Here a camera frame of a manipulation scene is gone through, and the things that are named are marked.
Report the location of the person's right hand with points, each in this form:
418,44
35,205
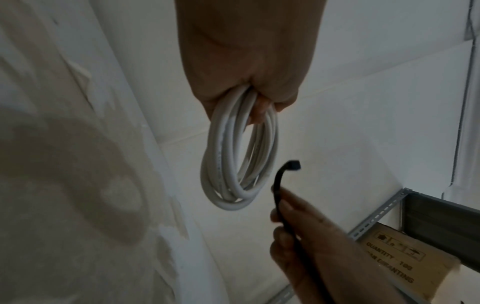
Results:
318,255

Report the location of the person's left hand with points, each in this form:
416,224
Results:
247,44

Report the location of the black plastic zip tie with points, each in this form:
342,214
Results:
281,190

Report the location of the brown cardboard box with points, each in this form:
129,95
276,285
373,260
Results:
412,261

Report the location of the grey metal shelf rack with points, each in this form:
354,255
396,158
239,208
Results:
431,219

